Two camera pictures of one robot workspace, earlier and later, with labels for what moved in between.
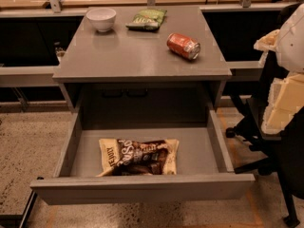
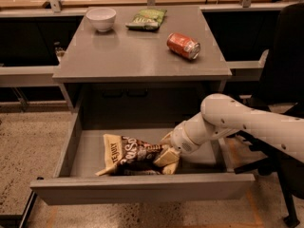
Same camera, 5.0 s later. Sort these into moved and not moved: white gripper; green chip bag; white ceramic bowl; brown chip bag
Moved: white gripper
Not moved: white ceramic bowl; brown chip bag; green chip bag
